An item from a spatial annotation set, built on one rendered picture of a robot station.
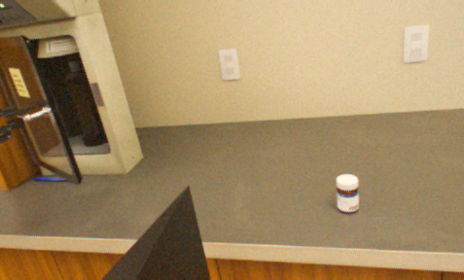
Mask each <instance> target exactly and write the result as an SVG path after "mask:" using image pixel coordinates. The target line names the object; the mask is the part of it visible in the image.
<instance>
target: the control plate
mask: <svg viewBox="0 0 464 280"><path fill-rule="evenodd" d="M0 4H2V5H4V8H2V7H1V6H0V20H1V21H2V22H0V26H4V25H9V24H14V23H19V22H29V21H33V20H37V18H35V17H33V16H32V15H31V14H30V13H28V12H27V11H26V10H25V9H24V8H22V7H21V5H19V4H18V3H17V2H16V1H14V0H0ZM17 14H21V17H18V16H17ZM10 15H11V16H13V17H10ZM2 17H5V19H2Z"/></svg>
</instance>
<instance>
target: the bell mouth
mask: <svg viewBox="0 0 464 280"><path fill-rule="evenodd" d="M78 52H79V49H78V45H77V43H76V41H75V39H74V37H73V36H72V35H69V34H65V35H59V36H54V37H49V38H39V46H38V57H45V58H49V57H54V56H60V55H65V54H70V53H78Z"/></svg>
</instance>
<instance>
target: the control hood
mask: <svg viewBox="0 0 464 280"><path fill-rule="evenodd" d="M14 1H16V2H17V3H18V4H19V5H21V7H22V8H24V9H25V10H26V11H27V12H28V13H30V14H31V15H32V16H33V17H34V18H37V20H33V21H29V22H19V23H14V24H9V25H4V26H0V28H5V27H16V26H21V25H26V24H30V23H35V22H38V23H40V22H45V21H50V20H55V19H61V18H73V17H75V16H76V15H77V14H76V12H75V9H74V6H73V4H72V0H14Z"/></svg>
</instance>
